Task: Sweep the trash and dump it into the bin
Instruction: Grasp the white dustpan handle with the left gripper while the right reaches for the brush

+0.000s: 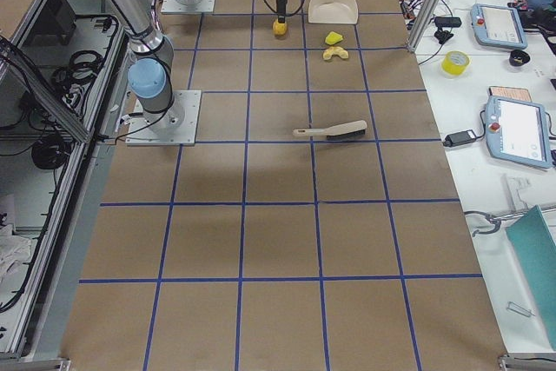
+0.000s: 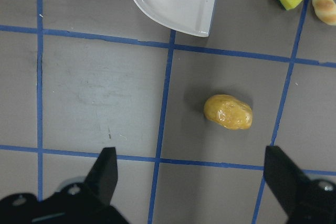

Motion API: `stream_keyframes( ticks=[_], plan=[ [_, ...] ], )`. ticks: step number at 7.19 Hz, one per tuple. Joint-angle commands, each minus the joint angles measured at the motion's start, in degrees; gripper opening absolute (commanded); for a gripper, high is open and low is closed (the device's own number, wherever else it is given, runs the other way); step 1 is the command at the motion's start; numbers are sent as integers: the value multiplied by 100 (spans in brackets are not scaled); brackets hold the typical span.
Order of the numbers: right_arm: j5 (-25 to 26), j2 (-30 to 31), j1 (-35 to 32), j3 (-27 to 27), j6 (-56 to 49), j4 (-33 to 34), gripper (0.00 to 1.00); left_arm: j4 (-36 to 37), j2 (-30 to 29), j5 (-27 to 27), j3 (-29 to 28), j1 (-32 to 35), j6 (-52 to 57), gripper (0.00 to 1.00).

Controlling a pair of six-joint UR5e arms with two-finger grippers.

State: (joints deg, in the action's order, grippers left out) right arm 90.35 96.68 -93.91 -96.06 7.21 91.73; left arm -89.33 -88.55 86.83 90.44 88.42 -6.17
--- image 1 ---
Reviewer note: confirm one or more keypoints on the yellow sponge piece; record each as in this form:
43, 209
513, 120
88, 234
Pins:
333, 38

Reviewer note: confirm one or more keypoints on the black power adapter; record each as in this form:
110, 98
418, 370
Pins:
460, 138

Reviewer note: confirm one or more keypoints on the teal board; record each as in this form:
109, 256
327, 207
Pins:
535, 249

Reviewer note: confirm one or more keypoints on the beige hand brush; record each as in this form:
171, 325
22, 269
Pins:
335, 132

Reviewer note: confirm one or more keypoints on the blue teach pendant near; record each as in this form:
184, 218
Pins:
516, 131

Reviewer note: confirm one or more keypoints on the wooden phone-sized board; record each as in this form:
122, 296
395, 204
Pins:
520, 94

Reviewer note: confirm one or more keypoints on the blue teach pendant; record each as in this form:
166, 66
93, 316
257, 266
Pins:
497, 26
516, 131

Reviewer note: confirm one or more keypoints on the yellow toy potato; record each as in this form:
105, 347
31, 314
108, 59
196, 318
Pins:
279, 29

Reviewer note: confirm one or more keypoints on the yellow tape roll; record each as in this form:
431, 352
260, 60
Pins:
455, 63

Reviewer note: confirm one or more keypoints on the blue teach pendant far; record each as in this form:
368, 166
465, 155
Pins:
497, 26

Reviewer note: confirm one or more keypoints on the toy croissant bread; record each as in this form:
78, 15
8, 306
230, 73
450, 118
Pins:
333, 51

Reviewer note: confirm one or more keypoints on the beige plastic dustpan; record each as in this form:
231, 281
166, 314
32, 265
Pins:
333, 12

